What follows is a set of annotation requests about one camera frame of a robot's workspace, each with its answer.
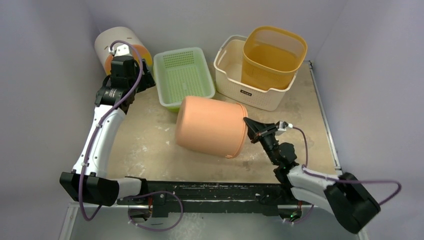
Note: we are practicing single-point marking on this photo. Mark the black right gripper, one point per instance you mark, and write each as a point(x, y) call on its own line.
point(266, 133)

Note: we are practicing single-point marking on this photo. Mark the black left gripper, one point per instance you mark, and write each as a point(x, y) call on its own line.
point(147, 81)

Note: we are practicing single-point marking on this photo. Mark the white perforated strainer tray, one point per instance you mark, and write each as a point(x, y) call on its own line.
point(180, 73)

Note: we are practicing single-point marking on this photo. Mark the peach round plastic bucket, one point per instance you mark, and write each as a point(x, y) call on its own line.
point(211, 126)

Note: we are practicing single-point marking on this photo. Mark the cream perforated storage basket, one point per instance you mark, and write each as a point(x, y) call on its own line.
point(228, 72)

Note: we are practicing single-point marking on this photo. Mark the yellow perforated plastic basket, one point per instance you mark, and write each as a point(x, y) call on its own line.
point(271, 56)

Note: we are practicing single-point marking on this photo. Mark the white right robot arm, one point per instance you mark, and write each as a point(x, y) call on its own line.
point(344, 196)

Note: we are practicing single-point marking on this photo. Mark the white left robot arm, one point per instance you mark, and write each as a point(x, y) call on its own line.
point(87, 182)

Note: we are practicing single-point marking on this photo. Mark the green plastic outer tray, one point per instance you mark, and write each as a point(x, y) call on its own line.
point(174, 107)

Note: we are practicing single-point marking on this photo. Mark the white orange cylindrical bin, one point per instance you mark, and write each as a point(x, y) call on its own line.
point(104, 39)

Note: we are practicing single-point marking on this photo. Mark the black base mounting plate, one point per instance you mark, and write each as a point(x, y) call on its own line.
point(165, 197)

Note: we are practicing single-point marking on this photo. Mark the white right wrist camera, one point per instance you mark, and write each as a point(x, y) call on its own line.
point(282, 127)

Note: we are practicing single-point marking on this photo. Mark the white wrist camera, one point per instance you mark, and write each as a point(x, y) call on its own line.
point(121, 50)
point(282, 127)

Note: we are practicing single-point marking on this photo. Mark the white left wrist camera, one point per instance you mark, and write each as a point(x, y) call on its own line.
point(121, 50)

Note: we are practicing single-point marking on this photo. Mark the aluminium frame rails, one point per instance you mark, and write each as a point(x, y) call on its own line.
point(145, 145)

